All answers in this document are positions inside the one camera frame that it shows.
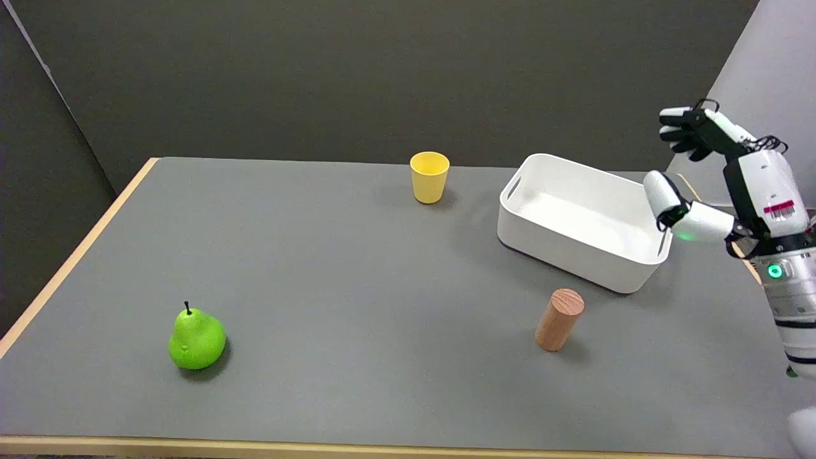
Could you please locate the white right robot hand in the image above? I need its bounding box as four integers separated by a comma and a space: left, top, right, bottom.
643, 99, 813, 256

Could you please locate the wooden cylinder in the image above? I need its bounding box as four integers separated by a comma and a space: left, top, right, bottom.
535, 288, 585, 352

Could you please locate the white plastic bin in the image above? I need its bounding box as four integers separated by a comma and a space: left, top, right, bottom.
497, 153, 679, 295

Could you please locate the yellow plastic cup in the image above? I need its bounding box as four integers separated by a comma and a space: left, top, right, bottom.
410, 151, 450, 205

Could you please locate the green toy pear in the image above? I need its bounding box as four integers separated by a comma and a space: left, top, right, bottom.
168, 301, 227, 370

